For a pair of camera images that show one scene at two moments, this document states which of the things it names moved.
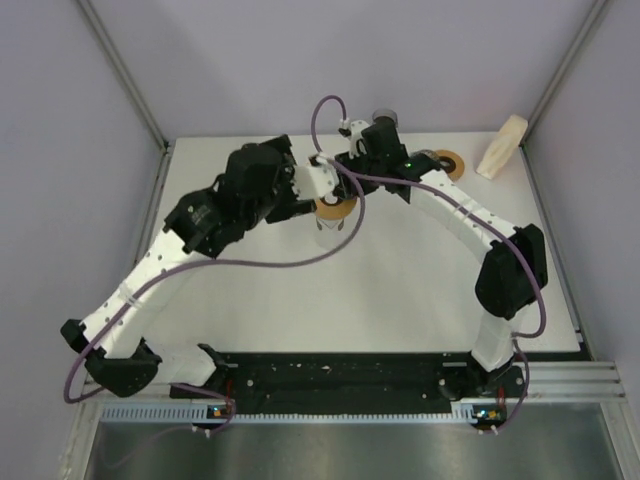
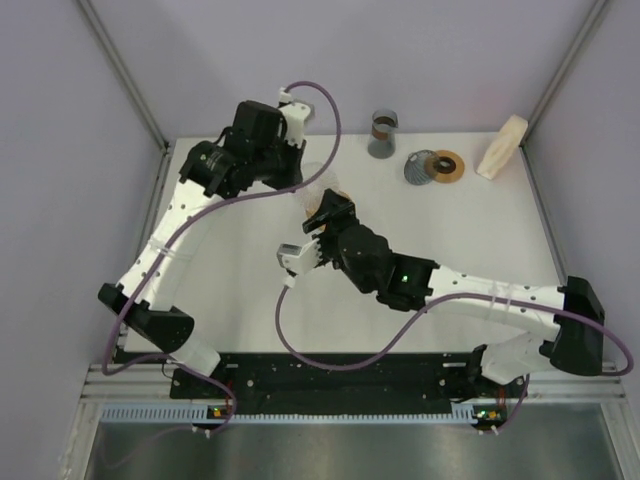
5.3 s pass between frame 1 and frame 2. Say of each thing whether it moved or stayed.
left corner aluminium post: stayed
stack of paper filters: stayed
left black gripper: moved
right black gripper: moved
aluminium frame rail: stayed
